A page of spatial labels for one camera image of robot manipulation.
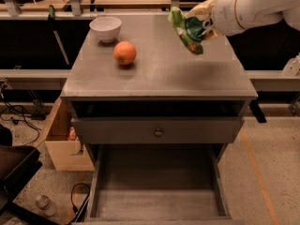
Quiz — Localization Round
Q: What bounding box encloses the red can in box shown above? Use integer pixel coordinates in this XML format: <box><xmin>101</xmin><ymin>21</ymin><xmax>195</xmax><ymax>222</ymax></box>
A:
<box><xmin>67</xmin><ymin>127</ymin><xmax>77</xmax><ymax>141</ymax></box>

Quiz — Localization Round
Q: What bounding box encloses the white plastic bracket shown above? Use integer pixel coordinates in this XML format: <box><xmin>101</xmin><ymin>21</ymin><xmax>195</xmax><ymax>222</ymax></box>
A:
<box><xmin>283</xmin><ymin>53</ymin><xmax>300</xmax><ymax>76</ymax></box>

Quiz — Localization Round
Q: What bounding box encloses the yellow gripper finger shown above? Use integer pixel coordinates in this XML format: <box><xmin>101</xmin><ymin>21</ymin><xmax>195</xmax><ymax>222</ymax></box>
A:
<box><xmin>202</xmin><ymin>27</ymin><xmax>221</xmax><ymax>40</ymax></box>
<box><xmin>187</xmin><ymin>0</ymin><xmax>217</xmax><ymax>21</ymax></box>

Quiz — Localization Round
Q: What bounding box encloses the grey wooden cabinet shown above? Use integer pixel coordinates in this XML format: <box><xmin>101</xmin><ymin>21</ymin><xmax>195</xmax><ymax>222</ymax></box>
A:
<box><xmin>61</xmin><ymin>13</ymin><xmax>257</xmax><ymax>157</ymax></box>

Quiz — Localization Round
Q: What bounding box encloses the open grey middle drawer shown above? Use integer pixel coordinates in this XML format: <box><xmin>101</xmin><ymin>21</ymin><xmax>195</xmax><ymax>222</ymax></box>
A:
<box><xmin>74</xmin><ymin>144</ymin><xmax>246</xmax><ymax>225</ymax></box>

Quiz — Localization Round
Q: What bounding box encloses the black floor cable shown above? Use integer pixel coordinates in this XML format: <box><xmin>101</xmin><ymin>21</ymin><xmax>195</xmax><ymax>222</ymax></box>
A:
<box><xmin>0</xmin><ymin>82</ymin><xmax>42</xmax><ymax>146</ymax></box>

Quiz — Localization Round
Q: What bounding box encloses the grey top drawer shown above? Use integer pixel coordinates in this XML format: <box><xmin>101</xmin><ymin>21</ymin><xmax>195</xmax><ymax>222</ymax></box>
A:
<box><xmin>71</xmin><ymin>117</ymin><xmax>244</xmax><ymax>144</ymax></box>

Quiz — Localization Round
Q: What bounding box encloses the green rice chip bag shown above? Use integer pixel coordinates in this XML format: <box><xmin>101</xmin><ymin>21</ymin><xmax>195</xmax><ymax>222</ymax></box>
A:
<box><xmin>168</xmin><ymin>7</ymin><xmax>215</xmax><ymax>55</ymax></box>

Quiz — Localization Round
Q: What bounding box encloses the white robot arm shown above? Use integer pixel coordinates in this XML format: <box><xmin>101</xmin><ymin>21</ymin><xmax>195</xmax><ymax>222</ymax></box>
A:
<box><xmin>187</xmin><ymin>0</ymin><xmax>300</xmax><ymax>37</ymax></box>

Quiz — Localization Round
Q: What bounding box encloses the white ceramic bowl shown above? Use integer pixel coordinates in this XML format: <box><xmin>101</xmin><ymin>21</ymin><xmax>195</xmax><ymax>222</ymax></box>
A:
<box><xmin>89</xmin><ymin>17</ymin><xmax>122</xmax><ymax>42</ymax></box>

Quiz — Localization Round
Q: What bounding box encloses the orange fruit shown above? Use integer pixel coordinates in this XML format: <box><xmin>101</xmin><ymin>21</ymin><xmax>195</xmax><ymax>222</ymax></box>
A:
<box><xmin>113</xmin><ymin>41</ymin><xmax>137</xmax><ymax>66</ymax></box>

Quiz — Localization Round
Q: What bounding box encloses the black looped cable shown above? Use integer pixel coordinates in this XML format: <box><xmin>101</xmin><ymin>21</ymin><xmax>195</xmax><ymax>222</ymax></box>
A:
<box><xmin>67</xmin><ymin>182</ymin><xmax>92</xmax><ymax>225</ymax></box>

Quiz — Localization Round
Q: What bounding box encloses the cardboard box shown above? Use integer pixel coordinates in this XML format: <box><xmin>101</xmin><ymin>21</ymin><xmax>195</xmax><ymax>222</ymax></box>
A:
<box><xmin>37</xmin><ymin>97</ymin><xmax>94</xmax><ymax>172</ymax></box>

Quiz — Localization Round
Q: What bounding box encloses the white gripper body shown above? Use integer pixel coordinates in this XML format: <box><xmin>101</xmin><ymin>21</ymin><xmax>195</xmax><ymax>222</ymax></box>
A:
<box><xmin>211</xmin><ymin>0</ymin><xmax>245</xmax><ymax>37</ymax></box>

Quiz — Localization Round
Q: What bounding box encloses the black chair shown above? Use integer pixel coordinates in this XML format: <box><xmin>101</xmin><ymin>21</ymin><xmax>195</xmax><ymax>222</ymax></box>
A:
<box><xmin>0</xmin><ymin>125</ymin><xmax>58</xmax><ymax>225</ymax></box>

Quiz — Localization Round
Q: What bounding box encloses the clear plastic bottle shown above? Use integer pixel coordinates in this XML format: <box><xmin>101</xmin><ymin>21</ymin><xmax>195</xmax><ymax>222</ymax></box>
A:
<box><xmin>36</xmin><ymin>195</ymin><xmax>57</xmax><ymax>217</ymax></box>

